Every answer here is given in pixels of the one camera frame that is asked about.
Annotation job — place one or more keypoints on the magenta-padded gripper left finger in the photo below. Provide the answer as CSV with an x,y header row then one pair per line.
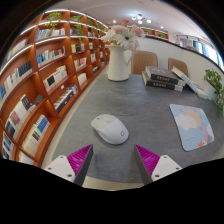
x,y
60,166

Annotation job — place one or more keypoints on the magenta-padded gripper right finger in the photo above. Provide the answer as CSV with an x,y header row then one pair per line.
x,y
166,166

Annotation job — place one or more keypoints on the white computer mouse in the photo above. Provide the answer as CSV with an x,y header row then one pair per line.
x,y
111,130

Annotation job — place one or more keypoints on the cloud and sun mouse pad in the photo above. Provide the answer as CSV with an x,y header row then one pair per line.
x,y
191,128

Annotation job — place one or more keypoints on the white book with blue cover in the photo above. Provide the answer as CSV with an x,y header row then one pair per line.
x,y
201,91

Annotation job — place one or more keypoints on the orange wooden bookshelf unit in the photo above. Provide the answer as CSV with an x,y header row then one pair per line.
x,y
33,86

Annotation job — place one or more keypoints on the thick white book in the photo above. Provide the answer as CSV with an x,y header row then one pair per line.
x,y
185,78

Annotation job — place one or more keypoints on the green plant in white pot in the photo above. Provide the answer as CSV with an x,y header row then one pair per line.
x,y
213,83

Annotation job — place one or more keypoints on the brown upholstered chair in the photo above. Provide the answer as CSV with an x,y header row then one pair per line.
x,y
178,65
144,61

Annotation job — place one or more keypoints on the white jug vase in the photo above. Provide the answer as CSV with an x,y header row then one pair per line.
x,y
117,65

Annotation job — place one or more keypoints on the pink and white flower bouquet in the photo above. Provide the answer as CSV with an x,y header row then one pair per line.
x,y
125,36

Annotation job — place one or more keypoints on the ceiling lights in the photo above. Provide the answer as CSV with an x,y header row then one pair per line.
x,y
139,17

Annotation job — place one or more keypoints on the window with dark frame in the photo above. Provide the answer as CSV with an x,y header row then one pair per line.
x,y
208,51

